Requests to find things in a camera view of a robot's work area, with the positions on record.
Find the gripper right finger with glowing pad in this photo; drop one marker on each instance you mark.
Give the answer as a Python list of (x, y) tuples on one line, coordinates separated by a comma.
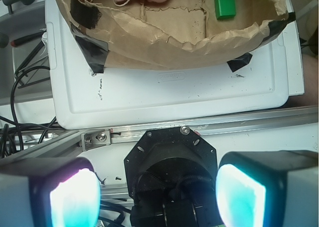
[(268, 188)]

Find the brown paper bag liner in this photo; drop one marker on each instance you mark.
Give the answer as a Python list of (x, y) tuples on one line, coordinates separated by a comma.
[(172, 35)]

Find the white plastic bin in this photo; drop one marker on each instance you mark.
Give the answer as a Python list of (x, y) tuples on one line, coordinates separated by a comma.
[(83, 99)]

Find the red-tipped black tool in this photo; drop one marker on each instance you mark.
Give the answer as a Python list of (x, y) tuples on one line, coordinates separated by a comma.
[(22, 40)]

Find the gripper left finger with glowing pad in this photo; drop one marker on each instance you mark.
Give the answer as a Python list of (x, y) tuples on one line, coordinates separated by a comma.
[(48, 192)]

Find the aluminium extrusion rail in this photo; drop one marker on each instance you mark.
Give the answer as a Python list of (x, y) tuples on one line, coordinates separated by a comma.
[(270, 130)]

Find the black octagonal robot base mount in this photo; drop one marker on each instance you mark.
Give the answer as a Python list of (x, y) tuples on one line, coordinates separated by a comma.
[(171, 176)]

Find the green rectangular block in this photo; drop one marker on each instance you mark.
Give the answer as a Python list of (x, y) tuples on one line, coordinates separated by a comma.
[(225, 9)]

